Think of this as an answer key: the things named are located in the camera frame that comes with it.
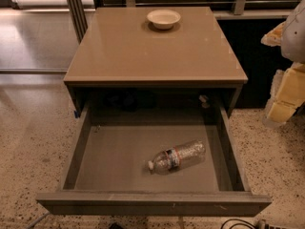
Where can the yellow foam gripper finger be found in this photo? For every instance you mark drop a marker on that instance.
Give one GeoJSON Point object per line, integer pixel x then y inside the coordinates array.
{"type": "Point", "coordinates": [273, 37]}
{"type": "Point", "coordinates": [287, 94]}

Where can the clear plastic water bottle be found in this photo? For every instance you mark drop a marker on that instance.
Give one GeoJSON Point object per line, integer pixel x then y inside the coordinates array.
{"type": "Point", "coordinates": [178, 157]}

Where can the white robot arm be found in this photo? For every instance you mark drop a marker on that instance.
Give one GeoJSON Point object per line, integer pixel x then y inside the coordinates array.
{"type": "Point", "coordinates": [292, 43]}

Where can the grey cabinet with glossy top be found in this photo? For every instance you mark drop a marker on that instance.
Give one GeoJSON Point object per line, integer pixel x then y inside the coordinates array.
{"type": "Point", "coordinates": [121, 48]}

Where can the open grey top drawer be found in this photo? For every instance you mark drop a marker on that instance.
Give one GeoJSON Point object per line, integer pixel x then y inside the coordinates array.
{"type": "Point", "coordinates": [107, 171]}

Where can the white ceramic bowl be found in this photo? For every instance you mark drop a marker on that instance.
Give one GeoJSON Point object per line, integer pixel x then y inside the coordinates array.
{"type": "Point", "coordinates": [163, 19]}

